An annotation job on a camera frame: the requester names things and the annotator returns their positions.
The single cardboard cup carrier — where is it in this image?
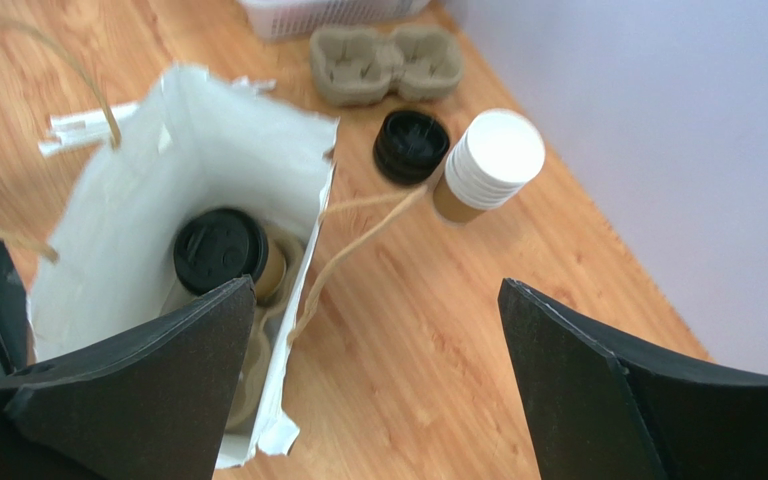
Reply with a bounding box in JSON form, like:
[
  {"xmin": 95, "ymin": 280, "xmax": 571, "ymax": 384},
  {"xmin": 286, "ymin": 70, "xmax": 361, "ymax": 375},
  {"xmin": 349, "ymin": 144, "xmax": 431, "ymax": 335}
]
[{"xmin": 225, "ymin": 224, "xmax": 305, "ymax": 433}]

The black plastic cup lid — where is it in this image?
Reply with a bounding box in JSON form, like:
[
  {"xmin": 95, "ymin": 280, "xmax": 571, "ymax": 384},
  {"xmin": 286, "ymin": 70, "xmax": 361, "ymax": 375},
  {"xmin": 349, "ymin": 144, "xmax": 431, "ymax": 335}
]
[{"xmin": 172, "ymin": 208, "xmax": 270, "ymax": 295}]

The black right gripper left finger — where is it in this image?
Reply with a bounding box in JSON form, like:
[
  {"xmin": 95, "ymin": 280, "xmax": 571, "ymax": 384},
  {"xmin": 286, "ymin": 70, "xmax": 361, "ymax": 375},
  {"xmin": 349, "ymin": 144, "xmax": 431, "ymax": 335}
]
[{"xmin": 0, "ymin": 277, "xmax": 255, "ymax": 479}]

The white paper straw bundle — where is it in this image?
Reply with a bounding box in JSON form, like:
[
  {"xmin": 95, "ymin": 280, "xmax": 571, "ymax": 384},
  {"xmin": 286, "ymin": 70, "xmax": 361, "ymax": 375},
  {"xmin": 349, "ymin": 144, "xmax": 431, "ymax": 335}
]
[{"xmin": 38, "ymin": 76, "xmax": 277, "ymax": 158}]

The stack of paper cups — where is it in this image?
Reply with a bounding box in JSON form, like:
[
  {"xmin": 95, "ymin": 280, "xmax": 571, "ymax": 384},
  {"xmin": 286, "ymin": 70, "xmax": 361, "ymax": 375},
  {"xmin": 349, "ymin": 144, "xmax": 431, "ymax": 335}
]
[{"xmin": 432, "ymin": 108, "xmax": 546, "ymax": 224}]

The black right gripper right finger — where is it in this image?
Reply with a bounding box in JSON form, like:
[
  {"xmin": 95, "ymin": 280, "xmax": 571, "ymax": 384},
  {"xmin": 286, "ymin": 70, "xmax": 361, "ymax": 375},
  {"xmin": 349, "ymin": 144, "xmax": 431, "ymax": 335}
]
[{"xmin": 498, "ymin": 279, "xmax": 768, "ymax": 479}]

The stack of black lids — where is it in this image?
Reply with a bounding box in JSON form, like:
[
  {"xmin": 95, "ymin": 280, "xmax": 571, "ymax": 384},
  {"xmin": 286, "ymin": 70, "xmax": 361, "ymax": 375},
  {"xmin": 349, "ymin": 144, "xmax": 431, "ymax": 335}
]
[{"xmin": 372, "ymin": 109, "xmax": 451, "ymax": 186}]

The brown paper bag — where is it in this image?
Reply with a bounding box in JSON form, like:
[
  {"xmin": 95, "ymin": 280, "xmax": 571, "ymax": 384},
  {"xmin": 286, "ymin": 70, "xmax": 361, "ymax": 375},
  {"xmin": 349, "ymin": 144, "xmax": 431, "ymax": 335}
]
[{"xmin": 0, "ymin": 64, "xmax": 338, "ymax": 473}]

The brown paper coffee cup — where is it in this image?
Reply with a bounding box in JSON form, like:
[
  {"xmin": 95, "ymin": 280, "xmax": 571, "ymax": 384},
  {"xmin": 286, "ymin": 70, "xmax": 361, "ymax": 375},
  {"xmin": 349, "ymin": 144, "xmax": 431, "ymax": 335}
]
[{"xmin": 255, "ymin": 237, "xmax": 287, "ymax": 303}]

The cardboard cup carrier tray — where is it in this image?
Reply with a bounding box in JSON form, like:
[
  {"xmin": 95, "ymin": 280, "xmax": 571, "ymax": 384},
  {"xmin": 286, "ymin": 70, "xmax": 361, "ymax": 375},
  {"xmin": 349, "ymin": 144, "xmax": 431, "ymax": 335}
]
[{"xmin": 309, "ymin": 25, "xmax": 465, "ymax": 107}]

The white plastic basket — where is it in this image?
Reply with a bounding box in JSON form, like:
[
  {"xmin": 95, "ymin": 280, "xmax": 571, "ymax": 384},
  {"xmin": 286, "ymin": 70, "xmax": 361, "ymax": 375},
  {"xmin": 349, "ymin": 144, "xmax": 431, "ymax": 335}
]
[{"xmin": 238, "ymin": 0, "xmax": 430, "ymax": 40}]

